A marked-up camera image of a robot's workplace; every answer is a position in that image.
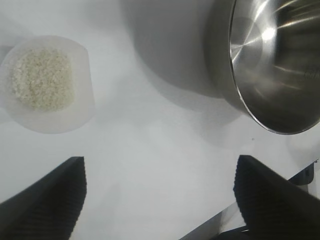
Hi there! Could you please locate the stainless steel mixing bowl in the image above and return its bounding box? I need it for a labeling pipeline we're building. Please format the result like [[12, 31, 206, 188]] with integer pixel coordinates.
[[204, 0, 320, 136]]

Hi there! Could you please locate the translucent plastic measuring cup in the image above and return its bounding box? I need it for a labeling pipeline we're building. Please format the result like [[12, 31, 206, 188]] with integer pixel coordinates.
[[0, 34, 96, 135]]

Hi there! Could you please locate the white uncooked rice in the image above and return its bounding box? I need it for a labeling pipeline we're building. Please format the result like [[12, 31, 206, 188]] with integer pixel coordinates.
[[8, 48, 76, 112]]

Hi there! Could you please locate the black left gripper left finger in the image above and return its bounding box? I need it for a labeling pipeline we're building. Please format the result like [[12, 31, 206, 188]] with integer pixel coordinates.
[[0, 156, 88, 240]]

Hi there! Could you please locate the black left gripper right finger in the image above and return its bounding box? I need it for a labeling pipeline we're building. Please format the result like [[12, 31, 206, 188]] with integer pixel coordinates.
[[233, 154, 320, 240]]

